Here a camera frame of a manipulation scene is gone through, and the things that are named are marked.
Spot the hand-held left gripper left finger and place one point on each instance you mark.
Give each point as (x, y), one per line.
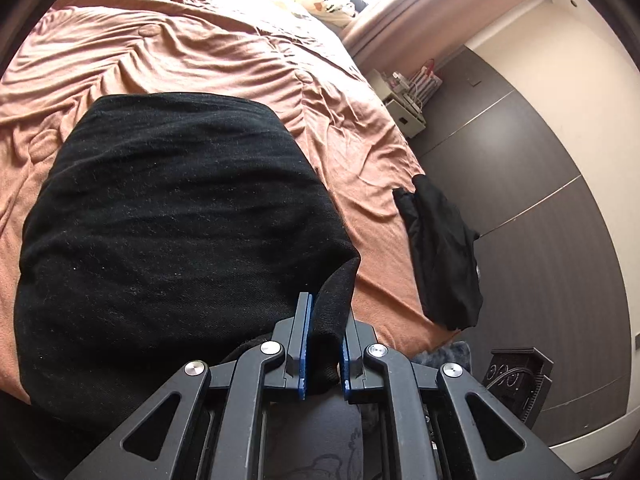
(303, 350)

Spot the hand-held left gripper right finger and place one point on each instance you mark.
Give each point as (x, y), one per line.
(346, 365)

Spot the black pants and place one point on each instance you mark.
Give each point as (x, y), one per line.
(175, 220)

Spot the person's leg in patterned trousers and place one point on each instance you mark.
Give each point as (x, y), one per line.
(320, 435)

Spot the grey fluffy rug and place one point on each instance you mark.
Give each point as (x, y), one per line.
(445, 355)

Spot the crumpled black garment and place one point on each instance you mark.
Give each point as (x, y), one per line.
(440, 250)

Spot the black box device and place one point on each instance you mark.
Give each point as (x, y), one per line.
(515, 380)

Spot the cream nightstand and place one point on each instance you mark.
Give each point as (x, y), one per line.
(405, 115)

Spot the striped bag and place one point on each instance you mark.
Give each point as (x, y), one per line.
(425, 80)

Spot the brown blanket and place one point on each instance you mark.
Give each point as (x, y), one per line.
(200, 50)

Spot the pink curtain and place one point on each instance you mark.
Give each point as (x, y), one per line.
(425, 5)

